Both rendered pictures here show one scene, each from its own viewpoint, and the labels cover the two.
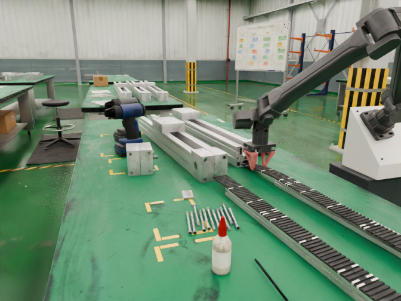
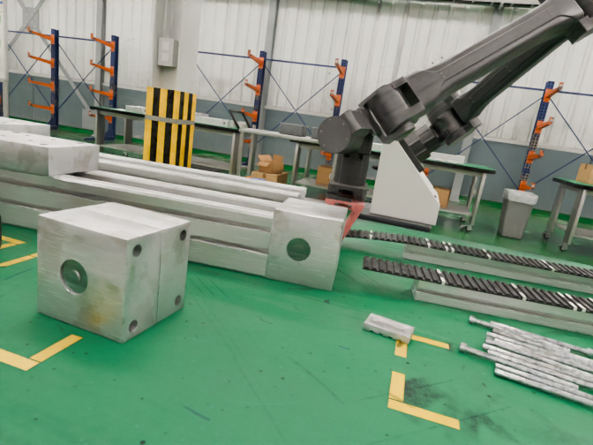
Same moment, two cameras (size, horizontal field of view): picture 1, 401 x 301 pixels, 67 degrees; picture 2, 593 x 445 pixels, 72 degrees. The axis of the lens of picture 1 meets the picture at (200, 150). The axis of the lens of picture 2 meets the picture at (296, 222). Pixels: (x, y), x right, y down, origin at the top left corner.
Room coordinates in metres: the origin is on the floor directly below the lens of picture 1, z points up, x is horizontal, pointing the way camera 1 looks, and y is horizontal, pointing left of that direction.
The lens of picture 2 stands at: (0.71, 0.45, 0.99)
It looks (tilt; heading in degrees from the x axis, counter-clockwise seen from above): 14 degrees down; 303
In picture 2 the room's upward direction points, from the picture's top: 8 degrees clockwise
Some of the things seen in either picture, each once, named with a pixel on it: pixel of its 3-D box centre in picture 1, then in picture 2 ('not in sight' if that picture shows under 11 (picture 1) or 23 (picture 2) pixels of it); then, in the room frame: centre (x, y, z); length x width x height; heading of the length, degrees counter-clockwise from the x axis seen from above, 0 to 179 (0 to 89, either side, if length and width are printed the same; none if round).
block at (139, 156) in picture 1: (142, 158); (126, 261); (1.06, 0.21, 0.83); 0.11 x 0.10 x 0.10; 104
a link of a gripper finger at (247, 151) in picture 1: (256, 157); (343, 213); (1.04, -0.20, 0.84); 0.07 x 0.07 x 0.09; 24
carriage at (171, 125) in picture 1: (167, 126); (29, 160); (1.40, 0.16, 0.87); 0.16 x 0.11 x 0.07; 25
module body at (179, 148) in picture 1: (168, 137); (29, 191); (1.40, 0.16, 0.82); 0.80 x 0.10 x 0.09; 25
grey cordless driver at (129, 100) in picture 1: (121, 120); not in sight; (1.47, 0.39, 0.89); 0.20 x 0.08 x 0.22; 128
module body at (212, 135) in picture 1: (203, 133); (105, 178); (1.48, -0.02, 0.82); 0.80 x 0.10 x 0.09; 25
